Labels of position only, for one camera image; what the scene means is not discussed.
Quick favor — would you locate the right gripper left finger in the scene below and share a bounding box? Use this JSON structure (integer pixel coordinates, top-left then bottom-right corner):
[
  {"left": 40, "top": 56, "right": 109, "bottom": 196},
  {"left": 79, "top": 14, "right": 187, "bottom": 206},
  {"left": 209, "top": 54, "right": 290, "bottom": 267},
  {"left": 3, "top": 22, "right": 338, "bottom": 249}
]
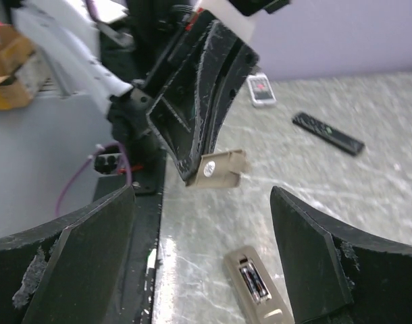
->
[{"left": 0, "top": 186, "right": 134, "bottom": 323}]

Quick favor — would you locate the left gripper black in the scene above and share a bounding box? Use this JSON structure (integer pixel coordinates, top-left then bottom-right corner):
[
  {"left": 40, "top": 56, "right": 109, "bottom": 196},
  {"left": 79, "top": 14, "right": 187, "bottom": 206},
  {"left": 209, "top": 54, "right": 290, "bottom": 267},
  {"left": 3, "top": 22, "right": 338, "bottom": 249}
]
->
[{"left": 131, "top": 10, "right": 259, "bottom": 181}]

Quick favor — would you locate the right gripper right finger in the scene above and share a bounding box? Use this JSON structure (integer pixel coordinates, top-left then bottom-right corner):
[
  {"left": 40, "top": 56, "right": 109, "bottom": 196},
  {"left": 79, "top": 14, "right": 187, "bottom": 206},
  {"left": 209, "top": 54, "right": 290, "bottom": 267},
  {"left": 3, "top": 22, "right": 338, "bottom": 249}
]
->
[{"left": 270, "top": 186, "right": 412, "bottom": 324}]

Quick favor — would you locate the white remote with blue button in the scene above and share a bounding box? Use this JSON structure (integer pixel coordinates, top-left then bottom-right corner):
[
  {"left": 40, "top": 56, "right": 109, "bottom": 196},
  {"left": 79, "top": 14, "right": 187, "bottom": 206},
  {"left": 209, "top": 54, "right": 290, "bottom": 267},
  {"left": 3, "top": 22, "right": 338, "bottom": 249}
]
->
[{"left": 224, "top": 245, "right": 294, "bottom": 324}]

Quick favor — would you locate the beige battery cover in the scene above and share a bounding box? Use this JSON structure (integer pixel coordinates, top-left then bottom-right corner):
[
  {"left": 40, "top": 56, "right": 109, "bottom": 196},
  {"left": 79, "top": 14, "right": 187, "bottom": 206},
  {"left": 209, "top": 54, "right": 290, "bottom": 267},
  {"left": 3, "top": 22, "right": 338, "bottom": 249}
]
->
[{"left": 186, "top": 149, "right": 249, "bottom": 188}]

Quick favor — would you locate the black battery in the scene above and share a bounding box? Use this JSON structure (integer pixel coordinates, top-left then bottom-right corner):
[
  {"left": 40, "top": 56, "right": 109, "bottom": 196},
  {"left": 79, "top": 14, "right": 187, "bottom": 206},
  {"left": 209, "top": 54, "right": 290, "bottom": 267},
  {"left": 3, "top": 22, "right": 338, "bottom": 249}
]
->
[
  {"left": 247, "top": 265, "right": 267, "bottom": 301},
  {"left": 240, "top": 267, "right": 259, "bottom": 302}
]

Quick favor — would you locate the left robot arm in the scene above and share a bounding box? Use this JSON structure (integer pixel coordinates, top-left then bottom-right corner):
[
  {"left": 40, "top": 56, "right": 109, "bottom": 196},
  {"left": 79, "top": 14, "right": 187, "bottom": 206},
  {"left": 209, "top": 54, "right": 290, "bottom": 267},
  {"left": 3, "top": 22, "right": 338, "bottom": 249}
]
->
[{"left": 8, "top": 1, "right": 258, "bottom": 188}]

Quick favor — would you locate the white grey remote left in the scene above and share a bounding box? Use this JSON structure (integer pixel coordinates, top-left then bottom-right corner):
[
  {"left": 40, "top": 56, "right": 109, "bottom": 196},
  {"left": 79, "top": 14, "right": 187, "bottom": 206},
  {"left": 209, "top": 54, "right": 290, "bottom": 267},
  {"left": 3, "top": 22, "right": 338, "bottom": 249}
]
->
[{"left": 247, "top": 73, "right": 276, "bottom": 107}]

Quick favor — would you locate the black remote control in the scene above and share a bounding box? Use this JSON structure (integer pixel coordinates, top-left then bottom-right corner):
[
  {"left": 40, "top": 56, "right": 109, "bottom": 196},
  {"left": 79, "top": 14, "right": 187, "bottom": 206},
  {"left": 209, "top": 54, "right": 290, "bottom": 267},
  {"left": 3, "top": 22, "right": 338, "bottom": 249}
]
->
[{"left": 292, "top": 112, "right": 365, "bottom": 156}]

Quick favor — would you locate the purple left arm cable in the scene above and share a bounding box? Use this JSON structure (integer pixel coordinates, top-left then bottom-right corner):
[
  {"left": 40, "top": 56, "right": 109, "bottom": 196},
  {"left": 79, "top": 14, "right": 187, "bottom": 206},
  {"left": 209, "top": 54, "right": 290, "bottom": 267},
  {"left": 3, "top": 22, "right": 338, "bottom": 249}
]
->
[{"left": 53, "top": 0, "right": 132, "bottom": 217}]

